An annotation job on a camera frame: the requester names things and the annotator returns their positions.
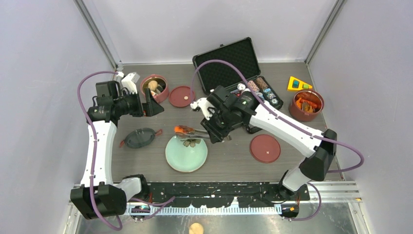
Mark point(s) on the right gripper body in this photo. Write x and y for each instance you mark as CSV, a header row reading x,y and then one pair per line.
x,y
219,123

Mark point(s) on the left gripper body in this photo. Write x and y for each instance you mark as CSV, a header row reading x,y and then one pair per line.
x,y
134,106

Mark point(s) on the red lunch box with food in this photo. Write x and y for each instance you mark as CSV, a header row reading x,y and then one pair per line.
x,y
157,85

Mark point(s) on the metal tongs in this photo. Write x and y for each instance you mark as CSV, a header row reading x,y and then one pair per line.
x,y
201,134

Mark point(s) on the red lunch box lid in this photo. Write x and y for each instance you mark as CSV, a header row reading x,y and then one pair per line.
x,y
181,96
265,148

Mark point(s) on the light green ceramic plate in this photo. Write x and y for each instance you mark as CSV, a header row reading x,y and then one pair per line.
x,y
185,159

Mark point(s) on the red steel-lined lunch box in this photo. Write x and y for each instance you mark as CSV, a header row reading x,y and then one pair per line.
x,y
306,105

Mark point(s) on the orange food piece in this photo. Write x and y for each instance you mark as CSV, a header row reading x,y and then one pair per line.
x,y
179,130

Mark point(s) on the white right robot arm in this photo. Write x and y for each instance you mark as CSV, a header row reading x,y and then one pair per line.
x,y
224,112

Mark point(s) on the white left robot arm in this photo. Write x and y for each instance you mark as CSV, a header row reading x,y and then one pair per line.
x,y
97,196

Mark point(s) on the yellow triangular toy block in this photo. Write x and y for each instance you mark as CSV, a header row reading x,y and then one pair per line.
x,y
295,84

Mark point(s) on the round beige object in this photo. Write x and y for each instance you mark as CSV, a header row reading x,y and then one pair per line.
x,y
196,228

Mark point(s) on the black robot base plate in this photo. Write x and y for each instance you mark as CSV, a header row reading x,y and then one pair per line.
x,y
213,194

